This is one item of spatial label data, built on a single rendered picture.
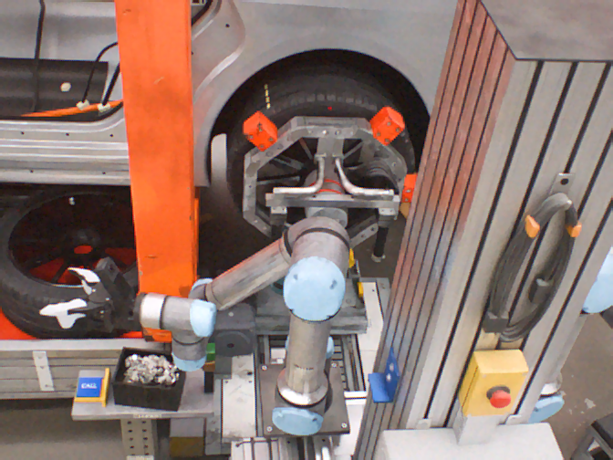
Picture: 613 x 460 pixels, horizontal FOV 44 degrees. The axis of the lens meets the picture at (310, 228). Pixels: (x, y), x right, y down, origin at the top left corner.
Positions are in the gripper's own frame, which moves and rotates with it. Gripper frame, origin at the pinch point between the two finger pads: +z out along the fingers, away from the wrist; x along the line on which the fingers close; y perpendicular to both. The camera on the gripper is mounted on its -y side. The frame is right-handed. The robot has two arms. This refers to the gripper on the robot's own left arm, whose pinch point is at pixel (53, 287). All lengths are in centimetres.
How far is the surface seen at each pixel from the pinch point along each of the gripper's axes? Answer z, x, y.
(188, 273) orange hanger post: -16, 53, 33
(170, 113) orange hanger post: -13, 45, -23
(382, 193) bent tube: -70, 81, 12
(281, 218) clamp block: -40, 72, 21
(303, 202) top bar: -46, 76, 17
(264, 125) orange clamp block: -30, 91, 0
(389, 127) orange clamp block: -69, 98, -2
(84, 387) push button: 12, 37, 71
